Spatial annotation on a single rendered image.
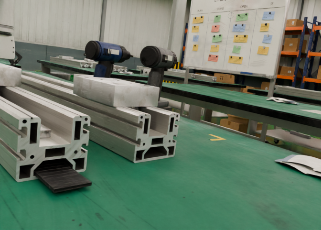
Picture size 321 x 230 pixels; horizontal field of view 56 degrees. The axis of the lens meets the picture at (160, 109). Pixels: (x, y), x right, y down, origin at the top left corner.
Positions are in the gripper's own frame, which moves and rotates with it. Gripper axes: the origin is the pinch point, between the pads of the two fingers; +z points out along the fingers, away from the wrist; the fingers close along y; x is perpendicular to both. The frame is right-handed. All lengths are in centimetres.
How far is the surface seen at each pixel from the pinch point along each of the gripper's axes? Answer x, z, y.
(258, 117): 43, 15, -138
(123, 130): 95, 2, 5
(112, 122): 92, 1, 5
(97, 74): 56, -5, -13
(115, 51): 57, -13, -18
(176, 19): -509, -143, -592
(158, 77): 75, -7, -21
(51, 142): 98, 2, 19
